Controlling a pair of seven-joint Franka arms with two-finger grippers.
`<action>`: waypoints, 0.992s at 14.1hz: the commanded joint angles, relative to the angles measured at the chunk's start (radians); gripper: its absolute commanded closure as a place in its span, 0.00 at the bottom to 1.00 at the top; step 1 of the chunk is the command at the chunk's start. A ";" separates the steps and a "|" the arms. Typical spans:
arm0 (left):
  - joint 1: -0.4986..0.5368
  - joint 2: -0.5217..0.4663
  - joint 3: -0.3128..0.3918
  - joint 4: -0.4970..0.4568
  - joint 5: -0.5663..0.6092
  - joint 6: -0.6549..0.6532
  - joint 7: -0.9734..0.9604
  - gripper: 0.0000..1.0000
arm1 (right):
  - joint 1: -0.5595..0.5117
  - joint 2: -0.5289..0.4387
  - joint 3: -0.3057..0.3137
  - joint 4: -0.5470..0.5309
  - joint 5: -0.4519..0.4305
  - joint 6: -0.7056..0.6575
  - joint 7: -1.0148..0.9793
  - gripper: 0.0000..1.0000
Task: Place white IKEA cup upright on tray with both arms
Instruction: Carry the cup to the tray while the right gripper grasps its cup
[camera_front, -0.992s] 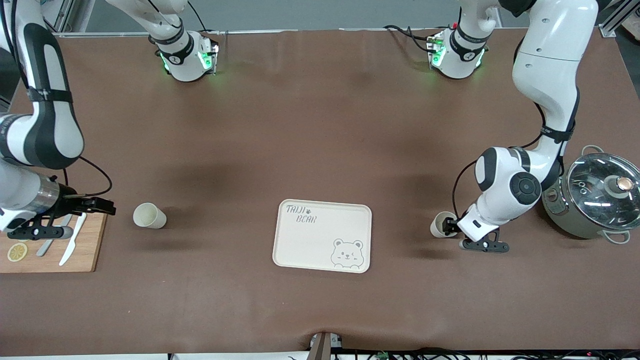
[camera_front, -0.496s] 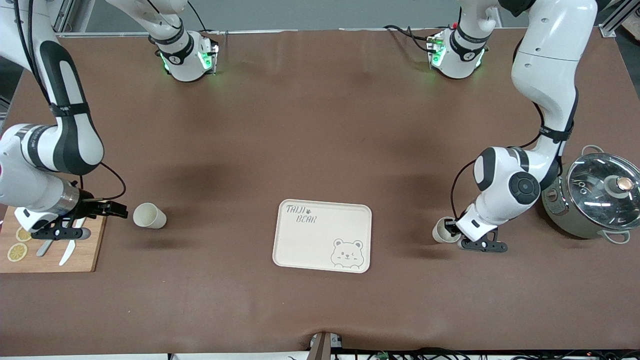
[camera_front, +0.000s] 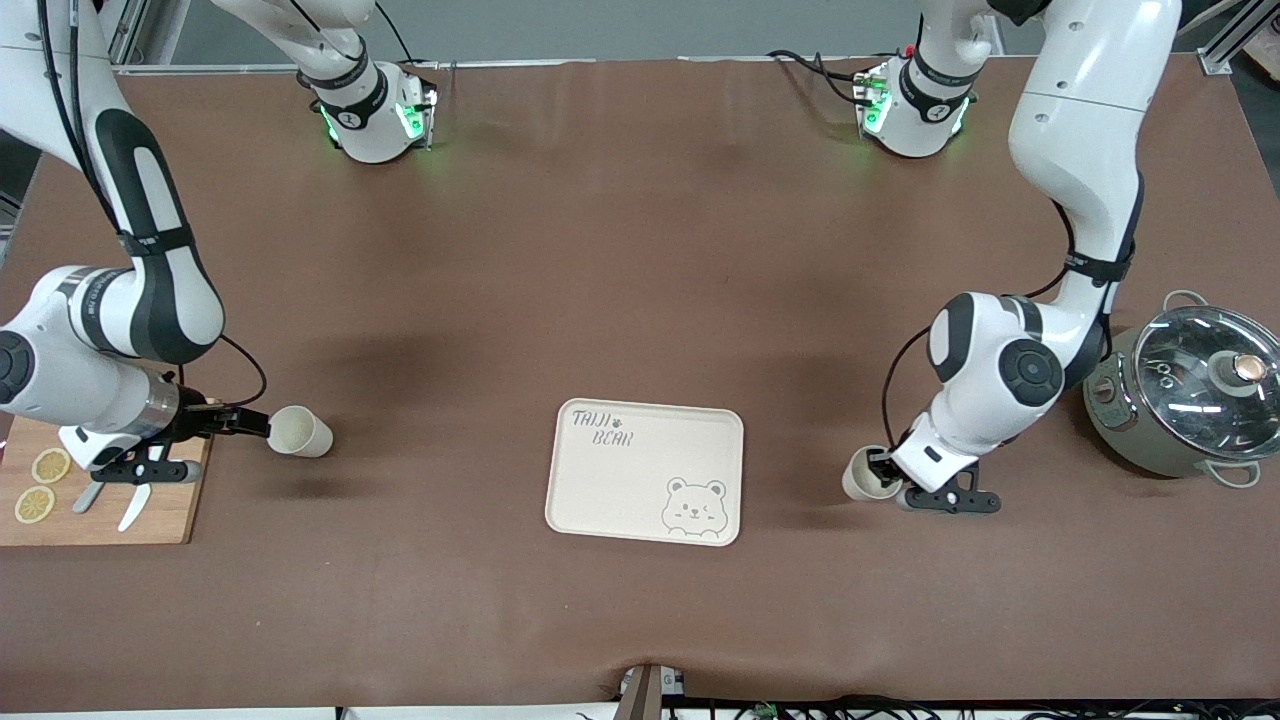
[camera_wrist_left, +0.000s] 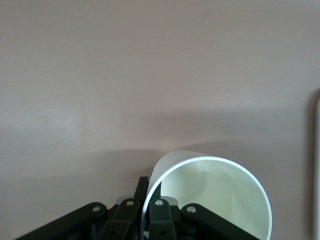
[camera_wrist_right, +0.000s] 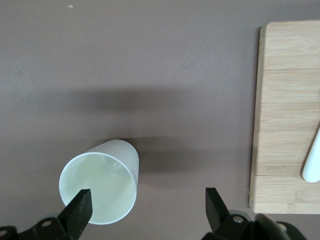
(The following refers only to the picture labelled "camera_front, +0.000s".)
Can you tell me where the white plastic cup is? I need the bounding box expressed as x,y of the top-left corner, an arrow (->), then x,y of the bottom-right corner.
267,404 -> 334,459
842,445 -> 901,502

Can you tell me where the cream tray with bear print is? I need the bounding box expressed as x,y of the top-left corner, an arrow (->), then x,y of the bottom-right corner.
545,399 -> 746,548

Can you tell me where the bamboo cutting board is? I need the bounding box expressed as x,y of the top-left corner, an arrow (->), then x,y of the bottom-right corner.
0,412 -> 214,547

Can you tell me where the white plastic knife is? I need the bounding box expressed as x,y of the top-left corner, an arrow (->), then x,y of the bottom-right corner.
118,445 -> 169,533

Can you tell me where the grey-green electric cooking pot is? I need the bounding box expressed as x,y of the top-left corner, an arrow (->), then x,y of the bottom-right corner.
1083,290 -> 1280,489

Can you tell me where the glass pot lid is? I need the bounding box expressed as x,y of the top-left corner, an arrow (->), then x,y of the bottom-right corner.
1133,305 -> 1280,463

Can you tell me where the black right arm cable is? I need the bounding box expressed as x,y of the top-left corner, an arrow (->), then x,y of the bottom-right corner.
35,0 -> 269,411

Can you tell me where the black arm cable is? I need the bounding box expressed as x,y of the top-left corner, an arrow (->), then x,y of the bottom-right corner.
880,195 -> 1141,451
35,0 -> 269,411

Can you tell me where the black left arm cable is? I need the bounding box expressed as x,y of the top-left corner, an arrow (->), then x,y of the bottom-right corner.
880,195 -> 1141,451

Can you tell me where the metal table clamp bracket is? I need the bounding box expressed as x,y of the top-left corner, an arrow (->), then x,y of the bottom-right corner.
615,663 -> 686,720

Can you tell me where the aluminium frame profile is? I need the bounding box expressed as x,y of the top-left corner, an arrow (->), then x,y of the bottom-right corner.
100,0 -> 191,71
1197,0 -> 1280,76

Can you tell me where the black left base cable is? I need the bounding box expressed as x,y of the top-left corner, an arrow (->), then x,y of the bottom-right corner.
768,48 -> 869,106

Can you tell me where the black base cable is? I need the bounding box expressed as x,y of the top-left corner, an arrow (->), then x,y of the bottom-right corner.
375,0 -> 416,66
768,48 -> 869,106

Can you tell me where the black right base cable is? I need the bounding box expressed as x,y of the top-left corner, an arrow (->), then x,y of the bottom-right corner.
375,0 -> 416,66

